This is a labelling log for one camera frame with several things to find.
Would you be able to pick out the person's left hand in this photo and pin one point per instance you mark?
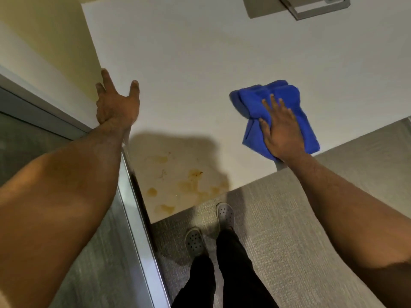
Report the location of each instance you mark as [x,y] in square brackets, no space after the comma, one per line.
[115,107]

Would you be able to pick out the person's right hand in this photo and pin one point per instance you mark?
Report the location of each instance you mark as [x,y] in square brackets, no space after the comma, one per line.
[284,134]

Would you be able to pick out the person's left thumb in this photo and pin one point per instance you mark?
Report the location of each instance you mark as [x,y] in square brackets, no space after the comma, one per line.
[135,89]

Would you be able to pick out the person's right middle finger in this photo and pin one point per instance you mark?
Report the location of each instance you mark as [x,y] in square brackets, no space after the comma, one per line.
[274,103]

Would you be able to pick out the person's right thumb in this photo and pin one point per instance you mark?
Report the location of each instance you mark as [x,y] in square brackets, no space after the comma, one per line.
[264,126]

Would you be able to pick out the blue microfibre cloth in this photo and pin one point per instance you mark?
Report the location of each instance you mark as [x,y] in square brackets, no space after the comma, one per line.
[253,105]

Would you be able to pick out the person's right forearm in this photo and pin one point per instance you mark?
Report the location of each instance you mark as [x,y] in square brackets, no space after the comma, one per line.
[353,218]

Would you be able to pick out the person's left forearm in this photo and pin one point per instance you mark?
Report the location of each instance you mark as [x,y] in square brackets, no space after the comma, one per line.
[61,195]

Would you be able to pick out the person's right grey perforated shoe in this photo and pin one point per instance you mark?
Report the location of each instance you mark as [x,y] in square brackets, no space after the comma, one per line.
[225,216]

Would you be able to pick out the person's grey perforated shoe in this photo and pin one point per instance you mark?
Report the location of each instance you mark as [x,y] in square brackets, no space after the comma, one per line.
[225,216]
[194,242]

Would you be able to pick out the silver metal towel holder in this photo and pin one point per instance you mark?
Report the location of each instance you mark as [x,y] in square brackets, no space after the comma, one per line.
[316,7]

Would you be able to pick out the person's left grey perforated shoe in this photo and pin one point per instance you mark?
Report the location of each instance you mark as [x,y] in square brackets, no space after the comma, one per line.
[194,242]

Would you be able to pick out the person's right black trouser leg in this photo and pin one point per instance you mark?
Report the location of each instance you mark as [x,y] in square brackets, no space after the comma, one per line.
[239,272]

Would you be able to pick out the person's black trouser leg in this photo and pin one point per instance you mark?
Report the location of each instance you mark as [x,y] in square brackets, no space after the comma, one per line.
[239,272]
[196,285]

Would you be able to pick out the person's left black trouser leg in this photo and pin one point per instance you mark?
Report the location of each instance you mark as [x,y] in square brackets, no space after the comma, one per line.
[196,285]

